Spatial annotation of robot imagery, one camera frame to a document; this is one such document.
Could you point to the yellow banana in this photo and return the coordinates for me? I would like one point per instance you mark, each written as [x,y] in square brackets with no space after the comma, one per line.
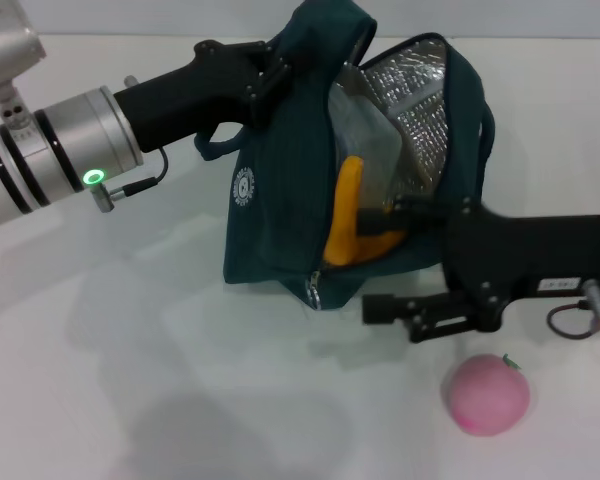
[347,210]

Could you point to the dark teal insulated lunch bag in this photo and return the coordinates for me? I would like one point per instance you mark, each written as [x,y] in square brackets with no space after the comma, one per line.
[280,200]

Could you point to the clear lunch box blue rim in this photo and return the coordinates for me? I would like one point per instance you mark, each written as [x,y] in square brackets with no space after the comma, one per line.
[370,135]

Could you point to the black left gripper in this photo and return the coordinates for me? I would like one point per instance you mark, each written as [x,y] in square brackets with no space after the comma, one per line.
[185,102]

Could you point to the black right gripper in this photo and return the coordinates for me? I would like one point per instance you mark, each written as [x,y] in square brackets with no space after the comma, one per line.
[525,255]

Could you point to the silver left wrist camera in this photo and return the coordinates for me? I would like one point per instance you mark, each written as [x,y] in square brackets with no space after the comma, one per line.
[5,45]

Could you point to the pink toy peach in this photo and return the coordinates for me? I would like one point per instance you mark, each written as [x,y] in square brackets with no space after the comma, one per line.
[485,400]

